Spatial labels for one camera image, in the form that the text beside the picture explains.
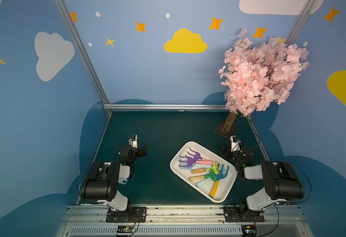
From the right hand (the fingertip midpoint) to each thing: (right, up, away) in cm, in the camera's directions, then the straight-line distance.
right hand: (229, 142), depth 95 cm
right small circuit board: (+2, -42, -22) cm, 47 cm away
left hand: (-59, +1, 0) cm, 59 cm away
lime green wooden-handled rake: (-11, -15, -6) cm, 19 cm away
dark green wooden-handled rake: (-14, -18, -10) cm, 25 cm away
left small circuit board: (-60, -41, -23) cm, 76 cm away
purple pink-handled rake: (-21, -9, +2) cm, 23 cm away
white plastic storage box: (-6, -25, -10) cm, 28 cm away
